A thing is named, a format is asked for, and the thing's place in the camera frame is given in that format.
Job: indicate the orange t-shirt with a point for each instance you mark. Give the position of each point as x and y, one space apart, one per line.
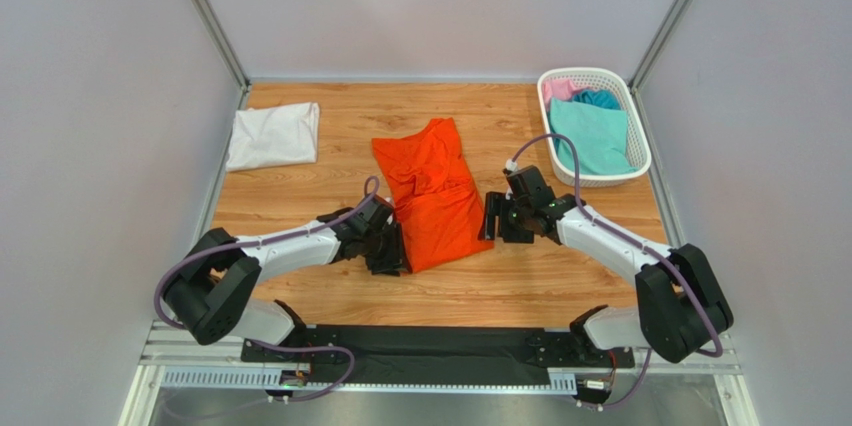
436 198

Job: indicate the right aluminium corner post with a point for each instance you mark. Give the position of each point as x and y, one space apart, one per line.
670 22

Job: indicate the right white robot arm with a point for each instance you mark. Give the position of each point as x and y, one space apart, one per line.
680 307

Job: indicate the blue t-shirt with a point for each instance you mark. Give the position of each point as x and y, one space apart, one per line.
604 99

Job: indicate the pink t-shirt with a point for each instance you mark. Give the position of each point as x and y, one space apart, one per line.
561 89

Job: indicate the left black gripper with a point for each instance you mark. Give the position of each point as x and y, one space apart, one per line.
393 262

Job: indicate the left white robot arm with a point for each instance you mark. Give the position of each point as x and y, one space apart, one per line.
210 292

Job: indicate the teal t-shirt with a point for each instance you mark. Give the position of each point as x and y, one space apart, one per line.
598 134

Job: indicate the left aluminium corner post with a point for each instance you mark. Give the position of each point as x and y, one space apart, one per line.
223 45

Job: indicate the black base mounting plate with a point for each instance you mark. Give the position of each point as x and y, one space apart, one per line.
441 356

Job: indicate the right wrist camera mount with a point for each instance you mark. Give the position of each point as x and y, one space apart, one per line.
511 165

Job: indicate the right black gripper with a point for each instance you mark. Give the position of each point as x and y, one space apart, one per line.
504 218

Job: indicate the aluminium corner post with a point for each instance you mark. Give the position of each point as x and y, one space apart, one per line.
670 22
223 45

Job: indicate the aluminium frame rail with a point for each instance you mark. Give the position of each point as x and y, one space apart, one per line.
180 382

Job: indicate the white t-shirt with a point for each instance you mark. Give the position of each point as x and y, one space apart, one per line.
282 135

